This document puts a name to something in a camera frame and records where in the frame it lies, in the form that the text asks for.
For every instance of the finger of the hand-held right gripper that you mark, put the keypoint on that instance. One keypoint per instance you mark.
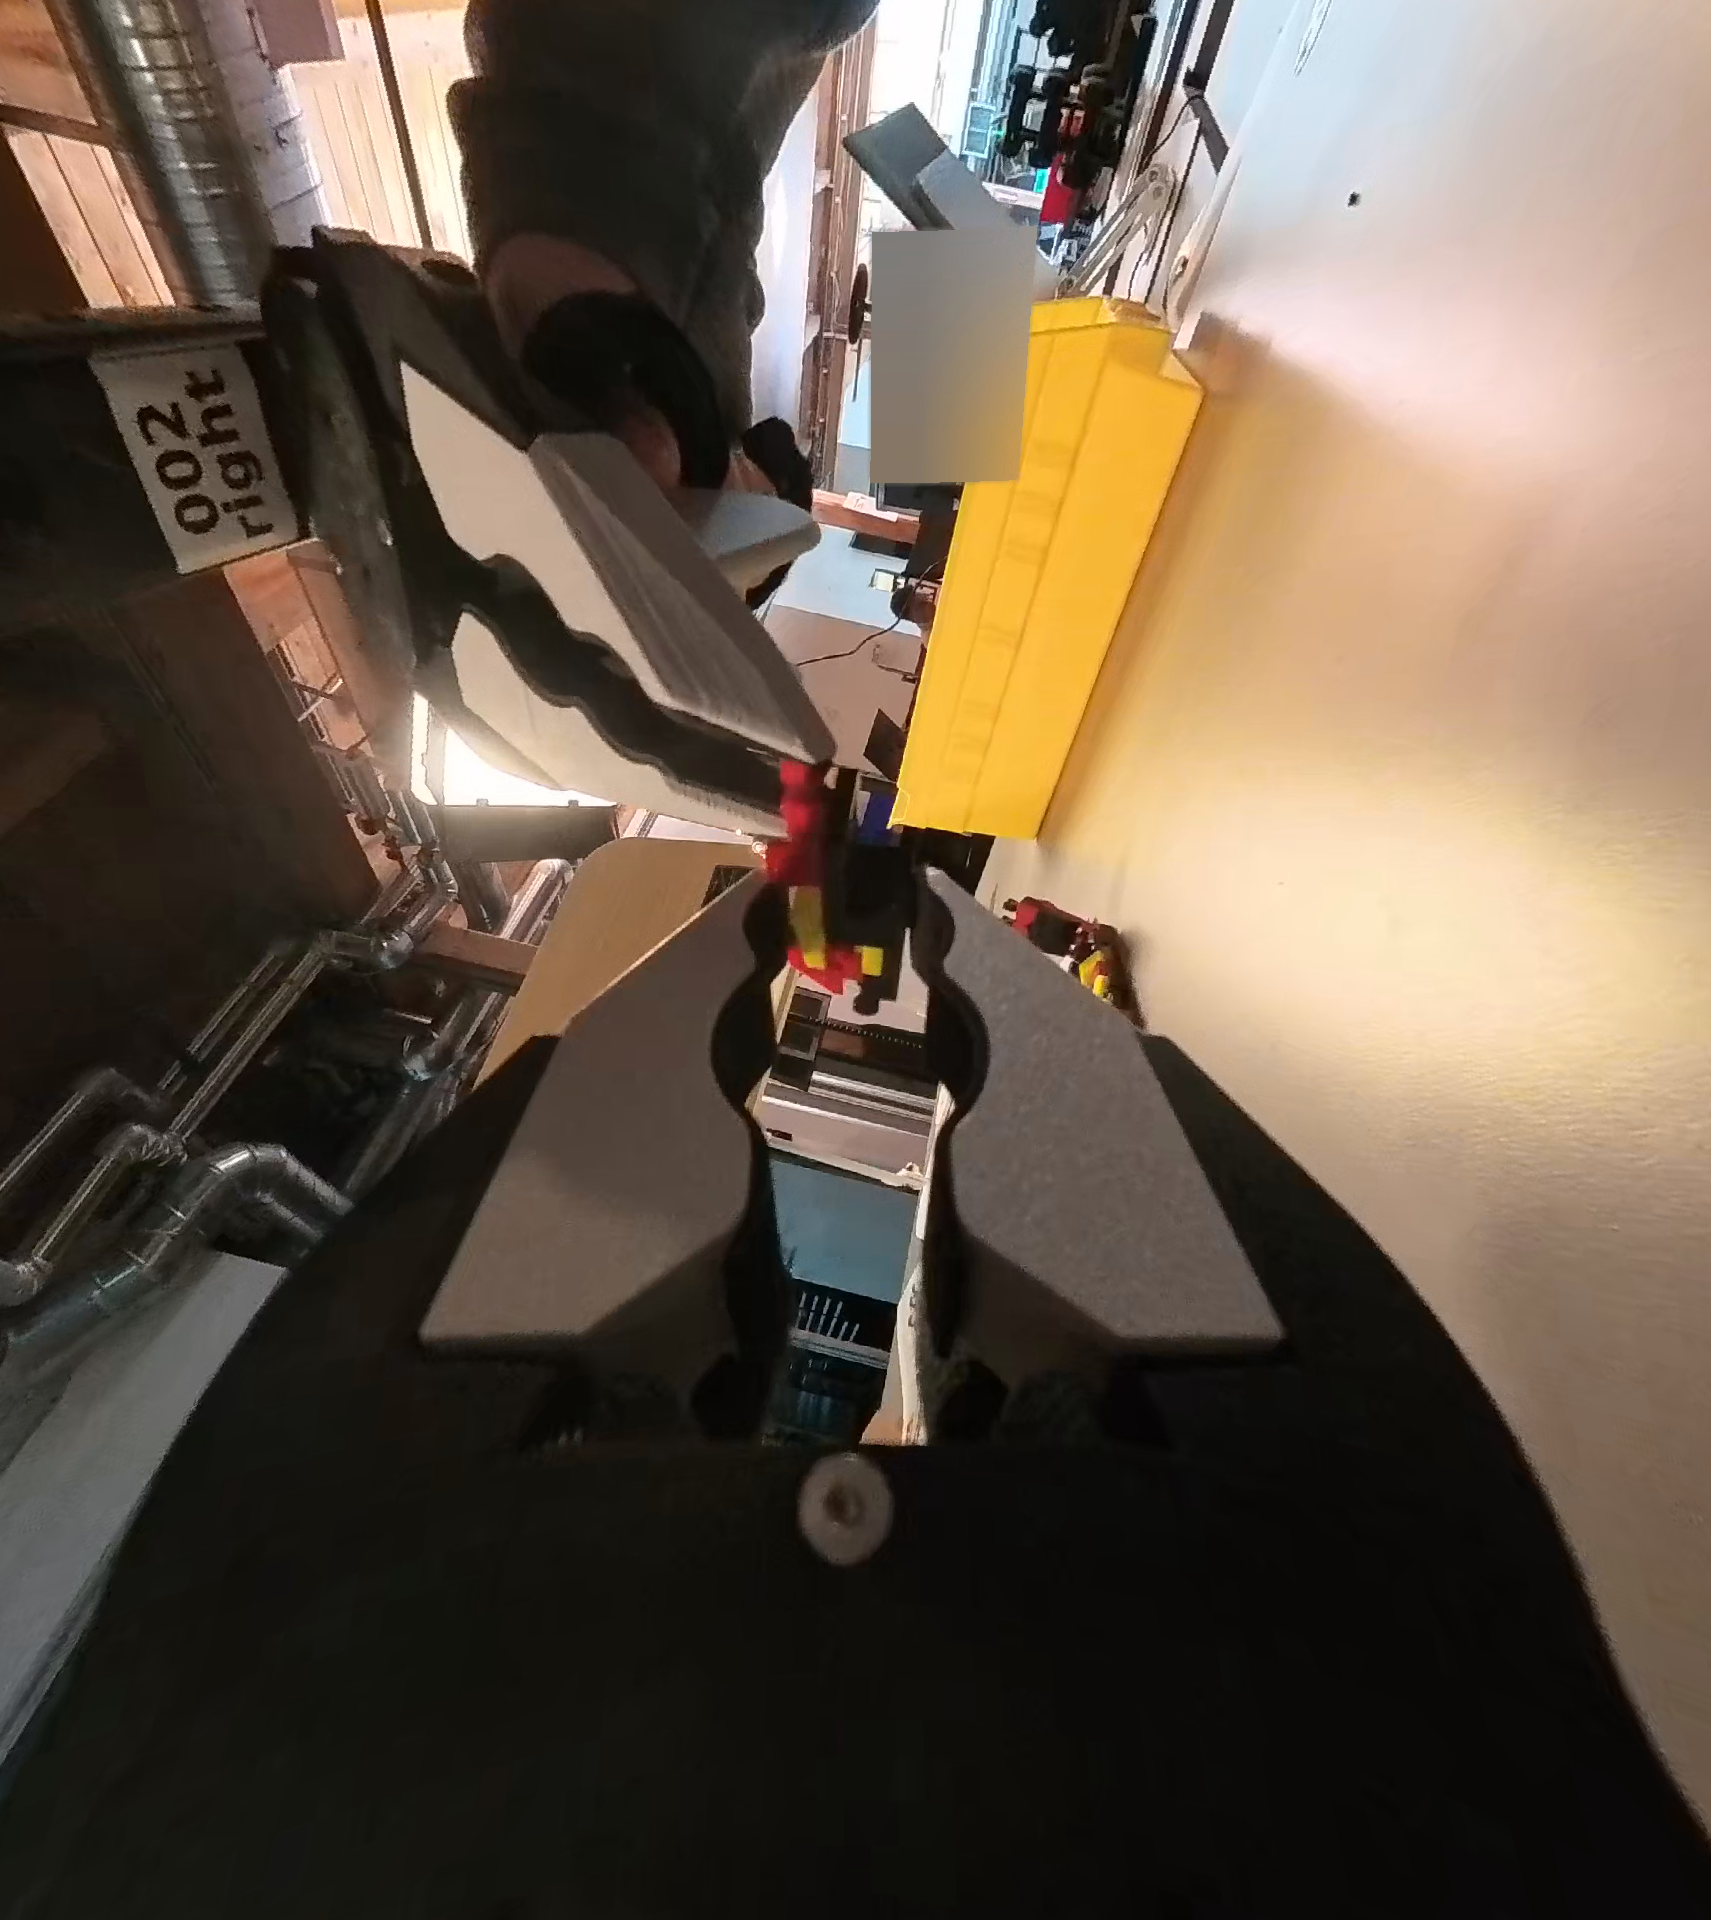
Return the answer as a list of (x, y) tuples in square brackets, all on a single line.
[(645, 585), (570, 735)]

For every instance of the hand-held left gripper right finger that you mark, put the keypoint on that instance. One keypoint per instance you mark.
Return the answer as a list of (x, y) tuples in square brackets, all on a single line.
[(1095, 1200)]

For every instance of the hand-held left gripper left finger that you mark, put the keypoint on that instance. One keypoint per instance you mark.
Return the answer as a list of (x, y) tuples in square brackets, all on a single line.
[(615, 1200)]

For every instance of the small red yellow lego assembly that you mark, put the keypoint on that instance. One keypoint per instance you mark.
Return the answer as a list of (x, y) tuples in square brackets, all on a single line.
[(839, 900)]

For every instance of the person's right forearm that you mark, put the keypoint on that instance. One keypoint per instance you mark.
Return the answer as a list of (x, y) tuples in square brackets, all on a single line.
[(645, 134)]

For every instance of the long red yellow lego assembly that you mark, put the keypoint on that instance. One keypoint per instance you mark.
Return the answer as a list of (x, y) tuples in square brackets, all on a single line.
[(1071, 944)]

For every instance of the person's right hand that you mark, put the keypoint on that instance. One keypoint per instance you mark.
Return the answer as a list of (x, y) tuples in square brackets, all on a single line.
[(599, 344)]

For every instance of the bright studio light panel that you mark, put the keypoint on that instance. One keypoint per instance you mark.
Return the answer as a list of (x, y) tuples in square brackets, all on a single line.
[(510, 764)]

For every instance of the light wooden board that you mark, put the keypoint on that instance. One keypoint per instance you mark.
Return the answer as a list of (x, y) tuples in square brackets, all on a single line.
[(615, 930)]

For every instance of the yellow plastic bin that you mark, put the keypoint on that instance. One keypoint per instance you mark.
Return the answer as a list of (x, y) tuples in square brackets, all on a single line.
[(1049, 570)]

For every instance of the silver metal ducts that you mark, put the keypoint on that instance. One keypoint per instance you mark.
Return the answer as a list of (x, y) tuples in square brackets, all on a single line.
[(164, 1184)]

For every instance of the grey monitor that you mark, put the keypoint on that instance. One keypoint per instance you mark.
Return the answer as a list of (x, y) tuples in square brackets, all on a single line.
[(929, 164)]

